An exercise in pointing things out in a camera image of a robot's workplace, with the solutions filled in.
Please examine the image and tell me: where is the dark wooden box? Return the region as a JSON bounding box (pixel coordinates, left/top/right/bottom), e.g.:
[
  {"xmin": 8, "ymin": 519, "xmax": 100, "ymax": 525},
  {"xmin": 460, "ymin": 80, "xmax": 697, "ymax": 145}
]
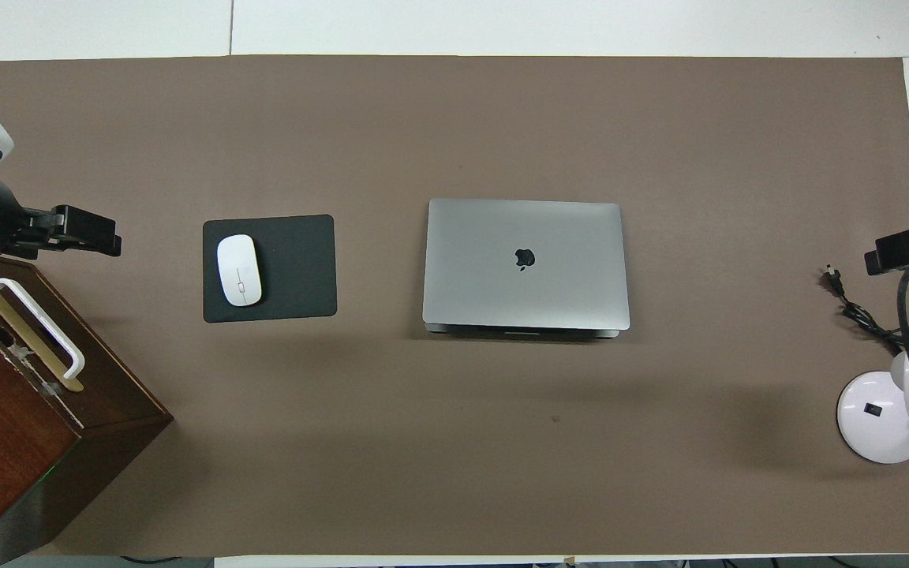
[{"xmin": 0, "ymin": 254, "xmax": 174, "ymax": 566}]

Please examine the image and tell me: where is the white desk lamp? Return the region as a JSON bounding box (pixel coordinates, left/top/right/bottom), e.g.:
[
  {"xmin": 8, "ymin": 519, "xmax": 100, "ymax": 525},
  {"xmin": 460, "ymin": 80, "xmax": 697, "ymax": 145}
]
[{"xmin": 836, "ymin": 326, "xmax": 909, "ymax": 465}]

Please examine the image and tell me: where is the brown table mat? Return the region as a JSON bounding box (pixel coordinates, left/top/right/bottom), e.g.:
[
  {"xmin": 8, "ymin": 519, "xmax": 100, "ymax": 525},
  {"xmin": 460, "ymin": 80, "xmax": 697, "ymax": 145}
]
[{"xmin": 0, "ymin": 55, "xmax": 909, "ymax": 557}]

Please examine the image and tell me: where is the white computer mouse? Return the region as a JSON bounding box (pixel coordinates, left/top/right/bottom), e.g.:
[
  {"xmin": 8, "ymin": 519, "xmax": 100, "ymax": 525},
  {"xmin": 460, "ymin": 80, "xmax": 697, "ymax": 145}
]
[{"xmin": 216, "ymin": 234, "xmax": 263, "ymax": 307}]

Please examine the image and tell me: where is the white box handle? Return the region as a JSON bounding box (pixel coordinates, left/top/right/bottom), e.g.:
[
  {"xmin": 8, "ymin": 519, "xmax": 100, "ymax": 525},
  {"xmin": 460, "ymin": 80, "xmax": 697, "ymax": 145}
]
[{"xmin": 0, "ymin": 278, "xmax": 86, "ymax": 381}]

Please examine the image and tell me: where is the black lamp power cable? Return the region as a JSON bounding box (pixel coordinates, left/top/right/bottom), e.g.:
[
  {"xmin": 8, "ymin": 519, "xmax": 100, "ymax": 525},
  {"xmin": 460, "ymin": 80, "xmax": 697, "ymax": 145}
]
[{"xmin": 821, "ymin": 267, "xmax": 909, "ymax": 354}]

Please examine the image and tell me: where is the black mouse pad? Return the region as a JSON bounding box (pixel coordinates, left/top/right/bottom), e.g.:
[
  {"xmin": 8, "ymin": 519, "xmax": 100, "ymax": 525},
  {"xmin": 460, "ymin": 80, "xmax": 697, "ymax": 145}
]
[{"xmin": 202, "ymin": 214, "xmax": 338, "ymax": 323}]

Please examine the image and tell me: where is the grey laptop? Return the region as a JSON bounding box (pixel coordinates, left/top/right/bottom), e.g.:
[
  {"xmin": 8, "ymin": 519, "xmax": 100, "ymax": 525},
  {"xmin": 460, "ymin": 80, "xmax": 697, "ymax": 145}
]
[{"xmin": 422, "ymin": 198, "xmax": 631, "ymax": 340}]

